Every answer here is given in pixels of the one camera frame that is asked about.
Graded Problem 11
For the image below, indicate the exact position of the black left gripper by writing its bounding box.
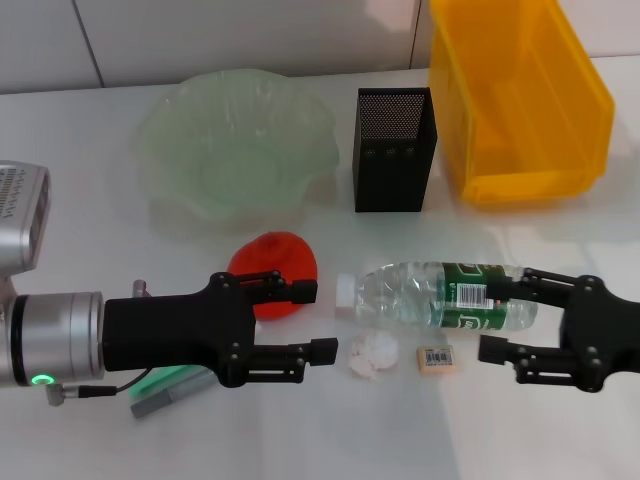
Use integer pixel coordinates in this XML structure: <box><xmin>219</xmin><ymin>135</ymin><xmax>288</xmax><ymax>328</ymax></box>
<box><xmin>102</xmin><ymin>268</ymin><xmax>340</xmax><ymax>389</ymax></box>

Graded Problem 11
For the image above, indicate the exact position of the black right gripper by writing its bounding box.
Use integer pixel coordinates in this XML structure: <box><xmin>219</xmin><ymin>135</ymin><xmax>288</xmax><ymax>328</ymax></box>
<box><xmin>477</xmin><ymin>267</ymin><xmax>640</xmax><ymax>395</ymax></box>

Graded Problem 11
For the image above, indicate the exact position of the white paper ball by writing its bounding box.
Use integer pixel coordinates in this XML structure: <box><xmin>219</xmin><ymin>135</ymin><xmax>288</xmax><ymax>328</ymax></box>
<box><xmin>348</xmin><ymin>329</ymin><xmax>400</xmax><ymax>379</ymax></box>

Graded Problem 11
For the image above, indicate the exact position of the red-orange round fruit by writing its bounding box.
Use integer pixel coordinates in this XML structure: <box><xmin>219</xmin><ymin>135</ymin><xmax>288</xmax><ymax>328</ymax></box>
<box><xmin>227</xmin><ymin>230</ymin><xmax>320</xmax><ymax>321</ymax></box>

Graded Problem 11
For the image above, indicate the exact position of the clear green-label water bottle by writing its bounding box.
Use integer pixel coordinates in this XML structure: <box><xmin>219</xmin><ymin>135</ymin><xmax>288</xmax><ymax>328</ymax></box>
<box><xmin>335</xmin><ymin>260</ymin><xmax>540</xmax><ymax>334</ymax></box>

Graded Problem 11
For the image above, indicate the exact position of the green pen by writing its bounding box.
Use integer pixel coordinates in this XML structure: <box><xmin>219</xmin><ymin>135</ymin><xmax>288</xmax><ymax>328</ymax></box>
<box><xmin>128</xmin><ymin>364</ymin><xmax>201</xmax><ymax>400</ymax></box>

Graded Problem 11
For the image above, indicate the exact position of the beige eraser with barcode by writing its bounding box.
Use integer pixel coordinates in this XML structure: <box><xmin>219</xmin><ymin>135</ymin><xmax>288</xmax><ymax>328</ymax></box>
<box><xmin>415</xmin><ymin>344</ymin><xmax>457</xmax><ymax>374</ymax></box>

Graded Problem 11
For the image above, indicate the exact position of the black mesh pen holder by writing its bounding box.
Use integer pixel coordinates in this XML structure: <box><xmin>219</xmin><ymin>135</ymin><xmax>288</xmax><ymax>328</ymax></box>
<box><xmin>352</xmin><ymin>87</ymin><xmax>439</xmax><ymax>214</ymax></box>

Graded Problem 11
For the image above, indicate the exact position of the grey marker pen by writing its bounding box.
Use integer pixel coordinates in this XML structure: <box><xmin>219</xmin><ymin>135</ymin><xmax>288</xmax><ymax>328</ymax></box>
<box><xmin>130</xmin><ymin>369</ymin><xmax>221</xmax><ymax>420</ymax></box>

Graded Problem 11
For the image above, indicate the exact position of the green wavy glass fruit plate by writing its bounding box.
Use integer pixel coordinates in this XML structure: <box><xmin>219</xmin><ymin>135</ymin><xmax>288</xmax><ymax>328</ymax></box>
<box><xmin>135</xmin><ymin>69</ymin><xmax>341</xmax><ymax>232</ymax></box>

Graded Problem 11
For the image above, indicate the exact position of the yellow plastic bin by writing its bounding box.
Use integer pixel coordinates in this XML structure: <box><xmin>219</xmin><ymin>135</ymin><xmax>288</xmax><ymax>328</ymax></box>
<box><xmin>427</xmin><ymin>0</ymin><xmax>616</xmax><ymax>206</ymax></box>

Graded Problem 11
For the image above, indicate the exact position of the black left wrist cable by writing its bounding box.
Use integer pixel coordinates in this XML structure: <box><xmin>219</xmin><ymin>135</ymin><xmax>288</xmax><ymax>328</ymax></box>
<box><xmin>45</xmin><ymin>368</ymin><xmax>156</xmax><ymax>409</ymax></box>

